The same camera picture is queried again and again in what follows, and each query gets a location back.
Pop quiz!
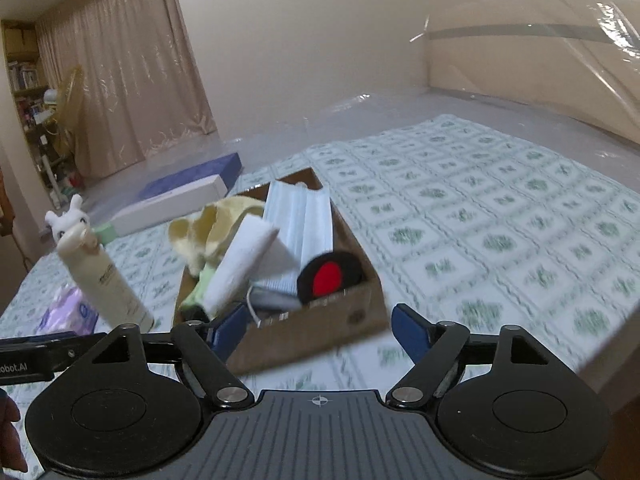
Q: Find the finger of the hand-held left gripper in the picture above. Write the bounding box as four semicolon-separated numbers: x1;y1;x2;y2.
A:
0;332;108;358

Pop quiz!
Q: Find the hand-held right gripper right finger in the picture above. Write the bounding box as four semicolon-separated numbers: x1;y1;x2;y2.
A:
385;303;567;409

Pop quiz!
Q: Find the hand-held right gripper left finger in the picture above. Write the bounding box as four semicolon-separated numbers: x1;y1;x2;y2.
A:
89;304;255;409

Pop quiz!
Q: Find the light green cloth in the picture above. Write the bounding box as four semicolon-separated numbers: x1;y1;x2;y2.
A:
180;265;216;311

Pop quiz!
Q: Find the blue grey face mask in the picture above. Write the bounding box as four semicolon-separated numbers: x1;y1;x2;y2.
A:
247;280;303;311

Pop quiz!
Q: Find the white cloth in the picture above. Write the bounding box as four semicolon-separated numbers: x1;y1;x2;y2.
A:
202;215;281;313

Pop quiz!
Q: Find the brown cardboard box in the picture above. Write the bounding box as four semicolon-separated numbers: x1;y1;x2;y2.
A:
172;167;388;376

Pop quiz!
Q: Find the white insulated bottle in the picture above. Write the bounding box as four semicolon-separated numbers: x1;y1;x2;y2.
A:
57;230;156;333

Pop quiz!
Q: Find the yellow towel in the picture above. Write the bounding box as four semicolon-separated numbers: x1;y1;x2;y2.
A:
168;196;266;271

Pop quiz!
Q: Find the black red round plush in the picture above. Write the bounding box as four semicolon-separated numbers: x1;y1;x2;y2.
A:
296;252;366;306

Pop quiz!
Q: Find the pale blue face mask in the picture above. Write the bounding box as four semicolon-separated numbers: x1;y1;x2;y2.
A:
262;180;333;271

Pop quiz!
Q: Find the person's left hand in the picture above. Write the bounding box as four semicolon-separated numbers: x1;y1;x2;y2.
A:
0;392;28;475

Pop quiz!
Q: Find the purple tissue pack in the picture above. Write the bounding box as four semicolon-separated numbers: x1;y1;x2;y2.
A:
37;284;99;335

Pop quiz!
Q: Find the white bunny plush toy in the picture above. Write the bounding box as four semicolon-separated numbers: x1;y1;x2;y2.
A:
45;195;93;247

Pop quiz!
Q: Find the flat white purple box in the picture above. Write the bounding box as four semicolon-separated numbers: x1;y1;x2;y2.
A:
110;152;243;236

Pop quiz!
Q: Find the floral tablecloth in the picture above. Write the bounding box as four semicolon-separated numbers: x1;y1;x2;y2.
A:
0;114;640;480

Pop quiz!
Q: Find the standing fan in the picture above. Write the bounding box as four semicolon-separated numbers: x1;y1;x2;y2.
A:
42;65;85;206

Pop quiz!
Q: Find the bookshelf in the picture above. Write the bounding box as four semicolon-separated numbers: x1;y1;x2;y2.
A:
0;20;56;201

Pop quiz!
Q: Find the beige curtain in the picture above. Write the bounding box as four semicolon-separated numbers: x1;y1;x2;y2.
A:
35;0;218;181

